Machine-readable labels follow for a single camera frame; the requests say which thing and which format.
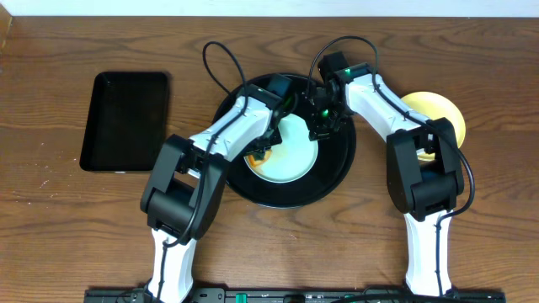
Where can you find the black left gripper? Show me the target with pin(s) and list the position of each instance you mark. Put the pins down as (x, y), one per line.
(271, 141)

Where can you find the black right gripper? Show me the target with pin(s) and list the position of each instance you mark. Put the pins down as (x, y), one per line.
(316, 130)

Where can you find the mint plate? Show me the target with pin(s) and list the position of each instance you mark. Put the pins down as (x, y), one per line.
(292, 158)

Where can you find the orange green scrubbing sponge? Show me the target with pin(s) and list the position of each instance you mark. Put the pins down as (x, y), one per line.
(258, 158)

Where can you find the yellow plate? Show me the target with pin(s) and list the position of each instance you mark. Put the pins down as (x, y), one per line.
(436, 106)

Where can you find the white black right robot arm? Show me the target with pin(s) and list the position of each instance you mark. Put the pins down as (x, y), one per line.
(424, 174)

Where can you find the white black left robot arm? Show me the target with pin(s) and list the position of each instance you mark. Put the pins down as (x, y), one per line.
(184, 191)

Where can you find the rectangular black tray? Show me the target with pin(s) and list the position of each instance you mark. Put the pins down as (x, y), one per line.
(126, 124)

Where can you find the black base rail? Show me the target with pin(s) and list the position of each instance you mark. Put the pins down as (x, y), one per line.
(220, 295)

